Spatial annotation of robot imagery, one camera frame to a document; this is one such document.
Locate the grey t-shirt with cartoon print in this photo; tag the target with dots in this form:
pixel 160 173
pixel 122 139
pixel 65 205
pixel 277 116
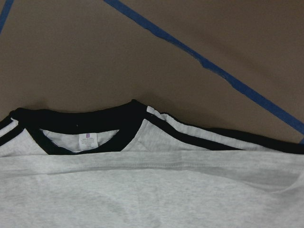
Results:
pixel 132 167

